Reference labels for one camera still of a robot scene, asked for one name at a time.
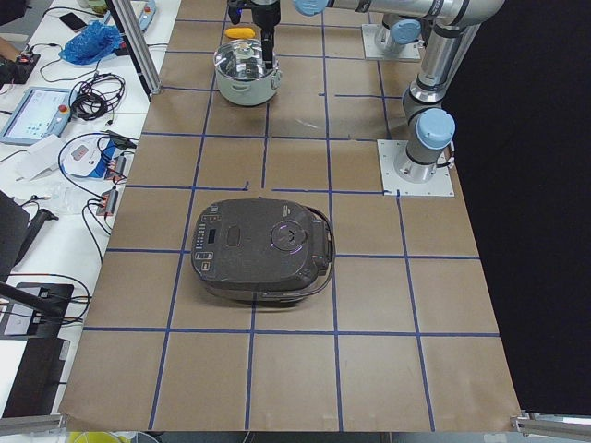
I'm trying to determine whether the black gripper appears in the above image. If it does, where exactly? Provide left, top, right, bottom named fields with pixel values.
left=251, top=0, right=281, bottom=70
left=227, top=0, right=246, bottom=24

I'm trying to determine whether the yellow corn cob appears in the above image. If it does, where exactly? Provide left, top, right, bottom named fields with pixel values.
left=224, top=27, right=256, bottom=40

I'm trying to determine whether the glass pot lid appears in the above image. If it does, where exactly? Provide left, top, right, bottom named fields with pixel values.
left=213, top=39, right=279, bottom=81

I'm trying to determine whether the white steel cooking pot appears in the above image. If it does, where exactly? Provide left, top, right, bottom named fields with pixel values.
left=214, top=67, right=283, bottom=106

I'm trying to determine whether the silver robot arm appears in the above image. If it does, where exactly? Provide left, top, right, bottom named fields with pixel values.
left=227, top=1, right=421, bottom=61
left=293, top=1, right=503, bottom=184

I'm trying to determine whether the blue plastic bag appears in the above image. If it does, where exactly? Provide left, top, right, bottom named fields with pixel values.
left=59, top=21, right=123, bottom=66

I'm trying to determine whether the black smartphone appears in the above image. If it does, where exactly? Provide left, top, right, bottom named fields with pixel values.
left=59, top=13, right=88, bottom=32

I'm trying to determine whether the white round device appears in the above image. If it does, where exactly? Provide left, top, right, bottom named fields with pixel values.
left=59, top=135, right=112, bottom=178

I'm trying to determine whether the teach pendant tablet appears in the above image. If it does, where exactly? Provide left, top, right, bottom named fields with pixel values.
left=1, top=87, right=74, bottom=146

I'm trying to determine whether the black electric rice cooker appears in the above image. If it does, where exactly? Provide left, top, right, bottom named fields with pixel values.
left=191, top=198, right=335, bottom=304

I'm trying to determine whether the brown paper table cover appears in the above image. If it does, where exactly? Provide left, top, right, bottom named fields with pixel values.
left=60, top=1, right=519, bottom=432

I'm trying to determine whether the black monitor stand base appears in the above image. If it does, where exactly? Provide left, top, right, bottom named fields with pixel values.
left=1, top=282, right=74, bottom=340

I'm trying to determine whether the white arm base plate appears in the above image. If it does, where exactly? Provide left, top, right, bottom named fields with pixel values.
left=362, top=24, right=421, bottom=63
left=377, top=139, right=454, bottom=198

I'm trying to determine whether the aluminium frame post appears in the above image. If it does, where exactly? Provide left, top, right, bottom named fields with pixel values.
left=106, top=0, right=162, bottom=99

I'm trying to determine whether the black coiled cable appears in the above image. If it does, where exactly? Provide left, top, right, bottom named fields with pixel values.
left=68, top=73, right=127, bottom=126

